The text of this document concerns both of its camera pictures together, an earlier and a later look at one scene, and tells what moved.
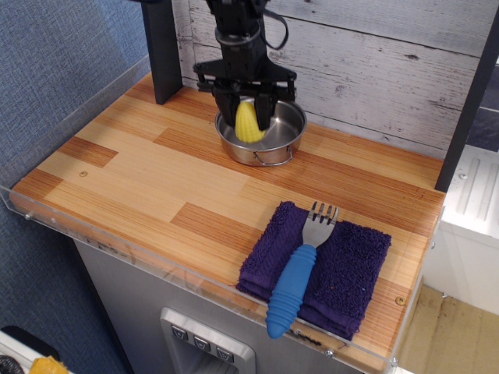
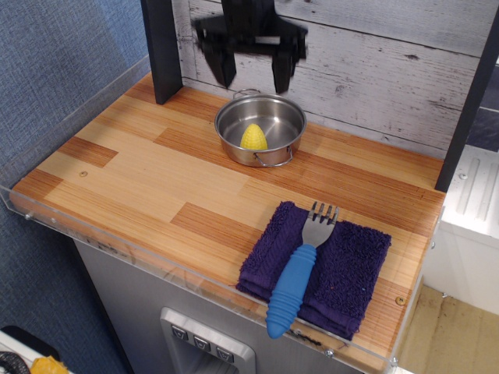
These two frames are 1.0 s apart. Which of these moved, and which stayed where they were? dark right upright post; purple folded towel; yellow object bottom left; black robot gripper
Moved: black robot gripper
Stayed: dark right upright post; purple folded towel; yellow object bottom left
